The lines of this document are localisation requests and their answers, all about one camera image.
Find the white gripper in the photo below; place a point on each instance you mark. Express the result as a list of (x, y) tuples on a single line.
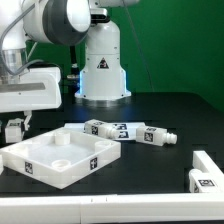
[(38, 89)]

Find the white square table top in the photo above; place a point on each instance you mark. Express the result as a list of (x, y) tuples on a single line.
[(60, 157)]

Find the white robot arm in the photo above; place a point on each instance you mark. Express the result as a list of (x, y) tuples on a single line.
[(85, 28)]

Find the white block at left edge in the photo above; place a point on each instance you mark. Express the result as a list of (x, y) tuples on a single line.
[(1, 165)]

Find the white tag sheet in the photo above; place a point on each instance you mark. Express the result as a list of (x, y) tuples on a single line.
[(127, 131)]

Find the white front fence rail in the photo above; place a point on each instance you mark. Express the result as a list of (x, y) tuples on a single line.
[(112, 208)]

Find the white fence rail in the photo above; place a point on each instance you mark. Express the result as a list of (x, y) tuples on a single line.
[(204, 163), (112, 208)]

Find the white right fence rail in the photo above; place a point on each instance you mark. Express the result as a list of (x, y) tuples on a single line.
[(204, 163)]

